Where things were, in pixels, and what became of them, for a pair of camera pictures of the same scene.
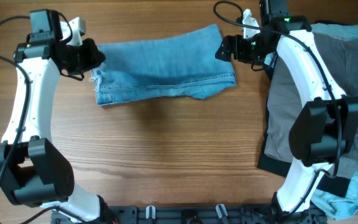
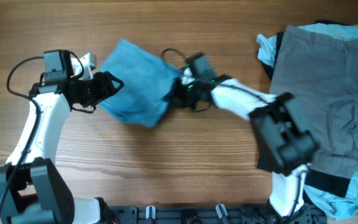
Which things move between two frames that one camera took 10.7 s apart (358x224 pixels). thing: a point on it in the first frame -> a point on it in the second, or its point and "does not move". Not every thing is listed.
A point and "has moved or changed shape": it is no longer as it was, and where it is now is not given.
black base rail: x=195 y=214 does not move
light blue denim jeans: x=180 y=64 has moved or changed shape
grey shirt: x=352 y=63 does not move
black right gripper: x=229 y=41 -> x=176 y=96
